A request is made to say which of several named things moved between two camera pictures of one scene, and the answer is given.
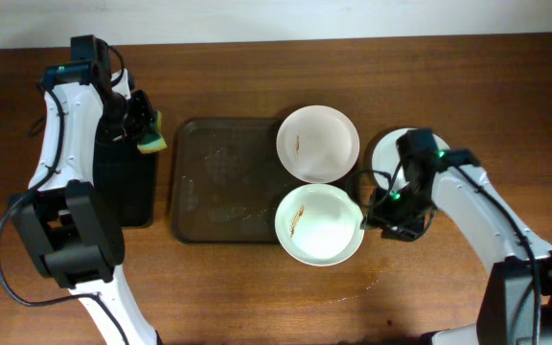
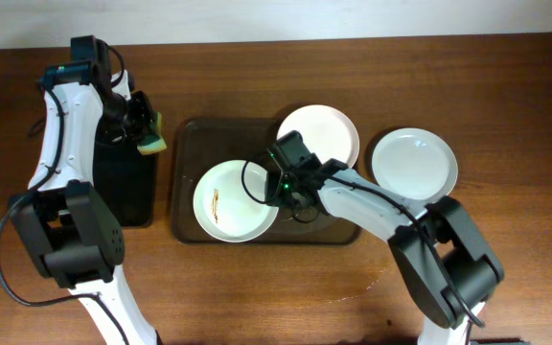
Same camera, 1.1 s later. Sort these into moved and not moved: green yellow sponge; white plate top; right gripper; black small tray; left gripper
Moved: right gripper
Not moved: green yellow sponge; left gripper; black small tray; white plate top
